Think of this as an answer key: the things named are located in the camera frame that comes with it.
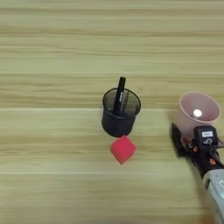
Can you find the black marker pen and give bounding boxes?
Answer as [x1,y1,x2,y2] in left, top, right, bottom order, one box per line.
[112,76,127,116]

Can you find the small white round object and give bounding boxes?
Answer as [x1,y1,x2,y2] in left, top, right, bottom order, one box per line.
[191,108,203,119]

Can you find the black mesh pen holder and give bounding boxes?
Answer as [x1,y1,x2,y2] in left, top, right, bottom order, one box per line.
[101,87,143,138]

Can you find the black box with white label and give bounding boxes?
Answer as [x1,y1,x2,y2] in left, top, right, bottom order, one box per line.
[192,124,220,148]

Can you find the pink plastic cup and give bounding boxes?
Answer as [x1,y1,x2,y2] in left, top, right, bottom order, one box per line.
[174,91,222,142]

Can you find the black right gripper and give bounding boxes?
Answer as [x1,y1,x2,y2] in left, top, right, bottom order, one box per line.
[170,122,224,179]

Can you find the red foam cube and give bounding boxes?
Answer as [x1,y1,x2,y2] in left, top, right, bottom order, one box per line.
[109,135,137,165]

